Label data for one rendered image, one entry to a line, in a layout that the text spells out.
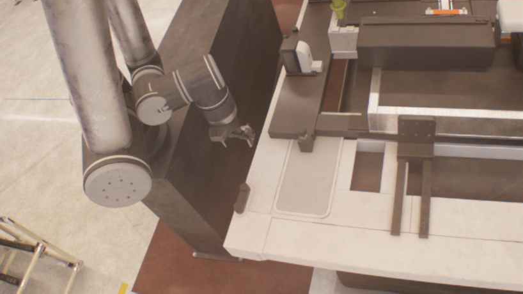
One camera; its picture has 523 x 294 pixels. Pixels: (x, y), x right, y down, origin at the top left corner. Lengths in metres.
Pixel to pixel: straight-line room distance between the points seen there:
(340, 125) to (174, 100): 0.57
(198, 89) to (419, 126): 0.66
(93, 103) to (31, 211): 2.36
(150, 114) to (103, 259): 1.62
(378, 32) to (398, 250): 0.68
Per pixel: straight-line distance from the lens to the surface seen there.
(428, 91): 1.27
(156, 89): 1.12
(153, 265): 2.39
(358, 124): 1.33
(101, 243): 2.68
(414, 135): 1.26
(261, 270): 2.11
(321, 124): 1.36
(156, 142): 1.47
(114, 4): 1.11
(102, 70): 0.95
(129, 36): 1.16
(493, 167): 1.40
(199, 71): 1.10
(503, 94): 1.30
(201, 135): 1.73
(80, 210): 2.93
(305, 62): 1.49
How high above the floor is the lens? 1.94
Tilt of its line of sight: 48 degrees down
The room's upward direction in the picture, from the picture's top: 24 degrees counter-clockwise
